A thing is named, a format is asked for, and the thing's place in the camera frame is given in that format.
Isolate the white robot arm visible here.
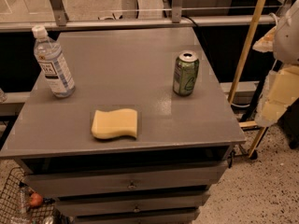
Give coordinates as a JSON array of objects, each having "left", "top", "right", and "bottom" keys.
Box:
[{"left": 253, "top": 0, "right": 299, "bottom": 127}]

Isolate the black wire basket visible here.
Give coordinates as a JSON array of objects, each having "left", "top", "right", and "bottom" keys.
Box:
[{"left": 0, "top": 168, "right": 63, "bottom": 224}]

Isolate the orange ball in basket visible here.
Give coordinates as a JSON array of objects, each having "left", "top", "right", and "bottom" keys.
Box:
[{"left": 29, "top": 192, "right": 43, "bottom": 207}]

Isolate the grey drawer cabinet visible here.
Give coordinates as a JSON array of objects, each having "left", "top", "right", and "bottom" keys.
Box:
[{"left": 0, "top": 28, "right": 244, "bottom": 224}]

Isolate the yellow sponge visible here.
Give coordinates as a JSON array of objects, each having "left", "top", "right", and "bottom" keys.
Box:
[{"left": 92, "top": 108, "right": 137, "bottom": 139}]

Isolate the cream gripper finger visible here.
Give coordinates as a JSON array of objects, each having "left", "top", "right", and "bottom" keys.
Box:
[
  {"left": 252, "top": 27, "right": 277, "bottom": 52},
  {"left": 254, "top": 64, "right": 299, "bottom": 127}
]

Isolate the green soda can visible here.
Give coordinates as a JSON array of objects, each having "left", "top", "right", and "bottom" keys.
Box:
[{"left": 173, "top": 50, "right": 199, "bottom": 96}]

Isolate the clear plastic water bottle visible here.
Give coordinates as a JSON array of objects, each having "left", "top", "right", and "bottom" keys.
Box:
[{"left": 32, "top": 25, "right": 75, "bottom": 98}]

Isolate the wooden easel frame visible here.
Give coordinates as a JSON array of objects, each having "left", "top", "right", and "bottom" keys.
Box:
[{"left": 228, "top": 0, "right": 267, "bottom": 159}]

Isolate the grey metal railing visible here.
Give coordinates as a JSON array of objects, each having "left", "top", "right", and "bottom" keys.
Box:
[{"left": 0, "top": 0, "right": 299, "bottom": 33}]

